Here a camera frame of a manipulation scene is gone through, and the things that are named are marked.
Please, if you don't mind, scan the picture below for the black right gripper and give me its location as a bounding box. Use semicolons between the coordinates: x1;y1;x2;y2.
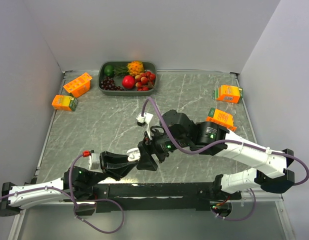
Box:
136;123;190;171

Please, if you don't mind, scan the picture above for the orange green box left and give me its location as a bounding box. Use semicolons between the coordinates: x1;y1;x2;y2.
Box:
51;95;78;112

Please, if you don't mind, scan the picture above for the aluminium frame rail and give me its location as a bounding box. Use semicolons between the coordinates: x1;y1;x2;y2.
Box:
241;190;284;202

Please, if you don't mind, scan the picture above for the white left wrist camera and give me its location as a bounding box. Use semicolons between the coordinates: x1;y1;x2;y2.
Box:
82;150;101;172

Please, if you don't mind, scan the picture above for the white earbud charging case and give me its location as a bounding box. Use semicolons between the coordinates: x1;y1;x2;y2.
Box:
126;147;141;162

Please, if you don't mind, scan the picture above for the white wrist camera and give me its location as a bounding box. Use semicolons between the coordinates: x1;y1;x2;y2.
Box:
136;112;154;140
82;150;101;172

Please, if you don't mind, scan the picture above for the orange box back right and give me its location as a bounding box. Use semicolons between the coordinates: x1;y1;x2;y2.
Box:
212;85;243;104

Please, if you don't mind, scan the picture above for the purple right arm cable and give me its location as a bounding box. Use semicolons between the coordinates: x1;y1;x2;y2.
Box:
141;96;309;222

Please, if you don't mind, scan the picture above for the grey-green fruit tray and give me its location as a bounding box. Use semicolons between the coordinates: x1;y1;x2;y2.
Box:
98;60;157;97

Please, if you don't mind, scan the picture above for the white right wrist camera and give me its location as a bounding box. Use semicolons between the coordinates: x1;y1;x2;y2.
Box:
136;112;154;140

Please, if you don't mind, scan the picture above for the green leafy sprig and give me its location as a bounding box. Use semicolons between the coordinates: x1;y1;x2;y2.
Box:
114;65;130;77

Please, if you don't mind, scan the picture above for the red apple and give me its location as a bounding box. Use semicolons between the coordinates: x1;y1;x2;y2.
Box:
122;75;136;90

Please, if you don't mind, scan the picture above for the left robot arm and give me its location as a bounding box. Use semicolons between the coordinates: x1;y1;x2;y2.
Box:
0;148;141;217

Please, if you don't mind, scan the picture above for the red lychee bunch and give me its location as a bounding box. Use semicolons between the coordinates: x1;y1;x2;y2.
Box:
134;71;157;91

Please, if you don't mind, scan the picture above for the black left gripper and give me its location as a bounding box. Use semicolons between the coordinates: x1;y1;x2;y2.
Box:
84;150;138;188

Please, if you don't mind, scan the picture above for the green lime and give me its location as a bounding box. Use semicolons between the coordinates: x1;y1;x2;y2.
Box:
103;65;115;77

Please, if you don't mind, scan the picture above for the orange box back left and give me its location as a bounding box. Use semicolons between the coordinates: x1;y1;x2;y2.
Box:
63;72;92;98

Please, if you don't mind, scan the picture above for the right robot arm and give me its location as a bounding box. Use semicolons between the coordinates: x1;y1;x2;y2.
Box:
136;110;295;199

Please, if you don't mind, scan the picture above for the dark grape bunch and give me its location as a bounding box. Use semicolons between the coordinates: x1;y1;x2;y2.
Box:
100;76;124;91

